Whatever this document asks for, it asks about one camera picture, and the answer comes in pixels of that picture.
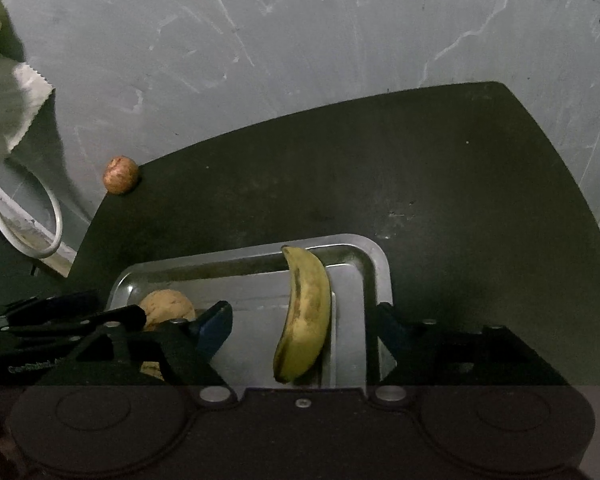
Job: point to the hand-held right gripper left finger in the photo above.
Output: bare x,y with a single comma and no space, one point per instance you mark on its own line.
215,326

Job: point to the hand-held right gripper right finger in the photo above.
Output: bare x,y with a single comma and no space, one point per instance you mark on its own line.
387,334

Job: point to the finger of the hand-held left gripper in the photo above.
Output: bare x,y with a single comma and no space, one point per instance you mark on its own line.
115,317
55,306

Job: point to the small striped pepino melon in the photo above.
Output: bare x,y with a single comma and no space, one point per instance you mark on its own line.
165,307

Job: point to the rectangular metal tray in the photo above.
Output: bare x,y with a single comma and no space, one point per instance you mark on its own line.
350,270

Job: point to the short spotted banana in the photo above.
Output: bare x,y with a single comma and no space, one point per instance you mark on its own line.
305,320

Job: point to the red yellow apple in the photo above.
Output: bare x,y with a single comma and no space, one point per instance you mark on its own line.
121,174

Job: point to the white cloth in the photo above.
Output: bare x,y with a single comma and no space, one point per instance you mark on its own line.
15,105

